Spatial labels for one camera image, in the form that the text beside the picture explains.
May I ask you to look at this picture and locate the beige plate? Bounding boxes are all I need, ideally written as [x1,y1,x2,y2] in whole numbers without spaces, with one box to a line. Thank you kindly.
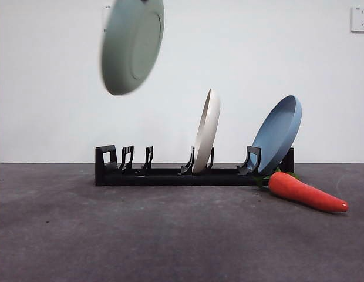
[191,89,221,174]

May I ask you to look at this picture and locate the white wall socket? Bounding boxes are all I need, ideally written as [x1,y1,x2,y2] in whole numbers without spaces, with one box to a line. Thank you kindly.
[350,6,364,33]

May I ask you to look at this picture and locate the blue plate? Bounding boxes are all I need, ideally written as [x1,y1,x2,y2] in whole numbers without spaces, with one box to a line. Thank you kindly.
[251,95,303,176]

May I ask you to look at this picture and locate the black plate rack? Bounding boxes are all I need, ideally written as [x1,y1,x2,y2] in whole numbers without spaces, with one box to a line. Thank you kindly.
[95,144,295,187]

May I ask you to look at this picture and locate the green plate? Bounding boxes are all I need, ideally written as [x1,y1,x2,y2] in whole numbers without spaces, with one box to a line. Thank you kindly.
[99,0,166,96]

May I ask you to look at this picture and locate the orange carrot with green leaves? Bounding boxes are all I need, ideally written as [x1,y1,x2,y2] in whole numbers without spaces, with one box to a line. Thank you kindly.
[253,167,349,213]

